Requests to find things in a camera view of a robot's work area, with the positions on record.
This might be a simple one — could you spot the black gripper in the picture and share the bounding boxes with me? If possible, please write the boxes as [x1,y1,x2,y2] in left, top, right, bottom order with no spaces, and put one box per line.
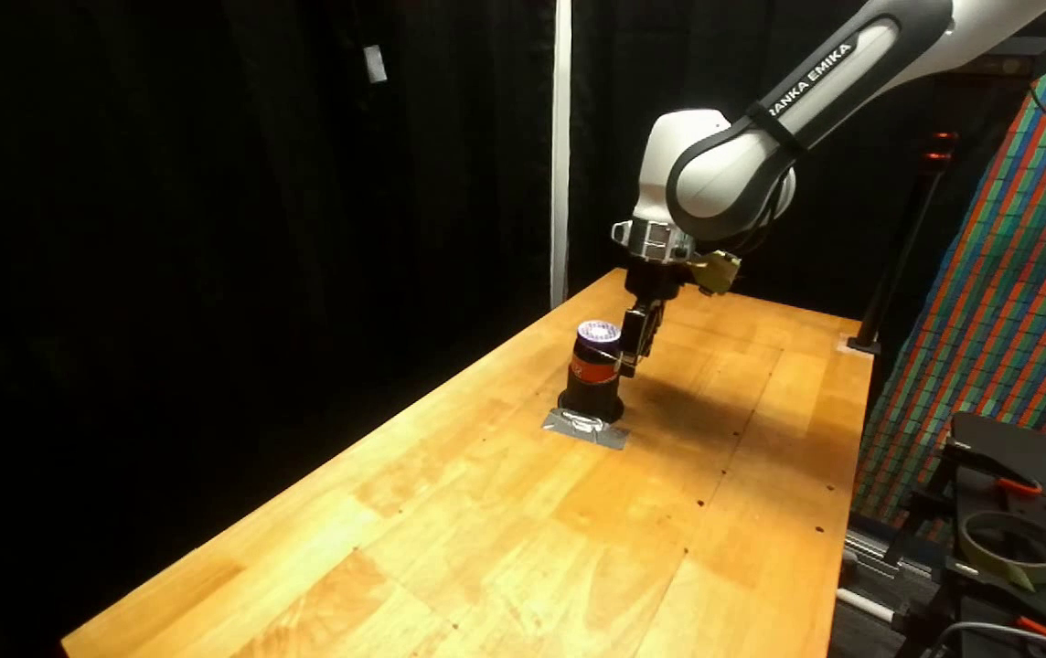
[616,254,688,376]

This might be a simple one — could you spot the dark red-banded cup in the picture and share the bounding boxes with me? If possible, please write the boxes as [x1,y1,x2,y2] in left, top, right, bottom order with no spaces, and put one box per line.
[563,317,624,422]

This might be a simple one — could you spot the silver tape patch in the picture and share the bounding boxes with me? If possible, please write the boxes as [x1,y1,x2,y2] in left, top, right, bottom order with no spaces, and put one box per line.
[540,410,634,454]

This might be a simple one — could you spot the white vertical pole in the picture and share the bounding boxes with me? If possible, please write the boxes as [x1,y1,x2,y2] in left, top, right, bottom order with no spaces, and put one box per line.
[546,0,579,309]

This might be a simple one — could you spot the black stand pole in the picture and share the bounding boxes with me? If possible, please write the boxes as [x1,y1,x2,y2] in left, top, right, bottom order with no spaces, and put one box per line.
[850,125,962,359]

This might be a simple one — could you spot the colourful woven panel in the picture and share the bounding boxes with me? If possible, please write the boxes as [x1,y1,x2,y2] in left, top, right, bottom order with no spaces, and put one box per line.
[851,0,1046,530]

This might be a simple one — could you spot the black perforated metal plate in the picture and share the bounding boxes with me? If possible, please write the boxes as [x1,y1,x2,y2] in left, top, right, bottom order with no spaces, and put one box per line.
[945,410,1046,517]

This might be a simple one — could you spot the black curtain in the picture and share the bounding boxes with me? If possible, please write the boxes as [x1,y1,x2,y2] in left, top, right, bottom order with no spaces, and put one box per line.
[0,0,1046,658]

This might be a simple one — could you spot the roll of masking tape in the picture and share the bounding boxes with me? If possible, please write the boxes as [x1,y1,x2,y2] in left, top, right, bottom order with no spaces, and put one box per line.
[955,505,1046,591]

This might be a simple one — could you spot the tan wrist camera box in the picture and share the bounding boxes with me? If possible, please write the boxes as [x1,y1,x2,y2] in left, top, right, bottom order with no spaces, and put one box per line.
[688,245,747,299]

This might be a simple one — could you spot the aluminium extrusion rail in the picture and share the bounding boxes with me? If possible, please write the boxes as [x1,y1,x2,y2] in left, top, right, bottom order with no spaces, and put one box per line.
[835,511,955,624]

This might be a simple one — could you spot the orange handled clamp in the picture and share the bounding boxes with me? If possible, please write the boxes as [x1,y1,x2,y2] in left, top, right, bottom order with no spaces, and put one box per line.
[991,473,1046,500]

